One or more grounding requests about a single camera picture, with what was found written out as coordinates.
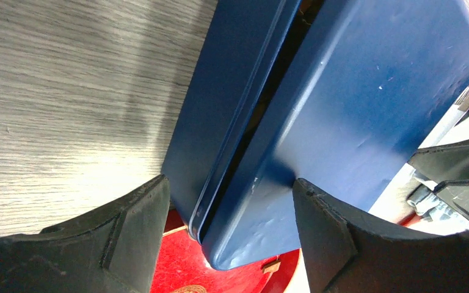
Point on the silver wrapped chocolate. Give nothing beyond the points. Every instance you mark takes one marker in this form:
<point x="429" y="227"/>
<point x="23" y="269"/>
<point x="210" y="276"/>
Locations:
<point x="271" y="266"/>

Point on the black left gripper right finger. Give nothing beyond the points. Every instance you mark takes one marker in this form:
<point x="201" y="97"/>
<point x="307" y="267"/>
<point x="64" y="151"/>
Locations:
<point x="346" y="249"/>

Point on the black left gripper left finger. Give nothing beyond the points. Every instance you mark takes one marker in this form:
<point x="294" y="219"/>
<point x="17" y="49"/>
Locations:
<point x="112" y="248"/>

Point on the blue tin lid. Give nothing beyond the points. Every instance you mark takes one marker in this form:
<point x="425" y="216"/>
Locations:
<point x="368" y="84"/>

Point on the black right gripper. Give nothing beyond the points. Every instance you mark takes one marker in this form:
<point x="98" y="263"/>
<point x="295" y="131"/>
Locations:
<point x="437" y="197"/>

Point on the blue chocolate tin box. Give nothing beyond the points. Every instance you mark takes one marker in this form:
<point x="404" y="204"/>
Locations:
<point x="241" y="57"/>

